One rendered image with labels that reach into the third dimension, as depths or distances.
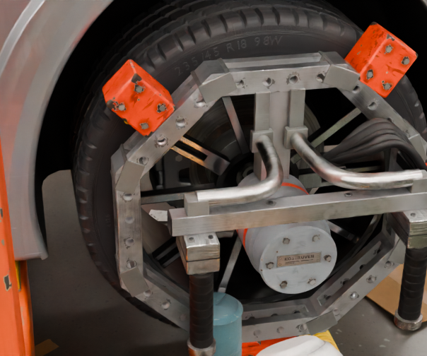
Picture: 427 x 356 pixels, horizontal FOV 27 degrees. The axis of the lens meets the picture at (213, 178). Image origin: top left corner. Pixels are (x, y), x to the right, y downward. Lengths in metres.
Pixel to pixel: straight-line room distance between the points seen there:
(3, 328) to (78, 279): 1.83
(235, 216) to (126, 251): 0.29
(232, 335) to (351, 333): 1.20
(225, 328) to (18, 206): 0.41
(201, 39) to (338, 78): 0.23
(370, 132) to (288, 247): 0.22
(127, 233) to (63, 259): 1.50
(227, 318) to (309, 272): 0.16
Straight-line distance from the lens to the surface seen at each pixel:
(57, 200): 3.33
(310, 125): 1.71
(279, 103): 1.44
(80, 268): 2.93
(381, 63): 1.47
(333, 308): 1.69
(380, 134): 1.41
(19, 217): 1.58
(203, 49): 1.46
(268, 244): 1.38
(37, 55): 1.45
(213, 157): 1.57
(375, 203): 1.35
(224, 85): 1.40
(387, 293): 2.84
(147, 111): 1.39
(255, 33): 1.47
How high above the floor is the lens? 1.63
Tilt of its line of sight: 28 degrees down
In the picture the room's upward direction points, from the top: straight up
